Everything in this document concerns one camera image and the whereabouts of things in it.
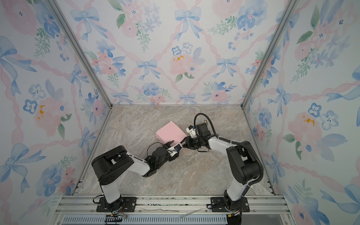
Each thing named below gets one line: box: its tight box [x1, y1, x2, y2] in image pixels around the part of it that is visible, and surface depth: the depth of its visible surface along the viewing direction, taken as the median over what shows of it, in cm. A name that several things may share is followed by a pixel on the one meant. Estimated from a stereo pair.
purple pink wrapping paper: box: [155, 120, 188, 148], surface depth 97 cm
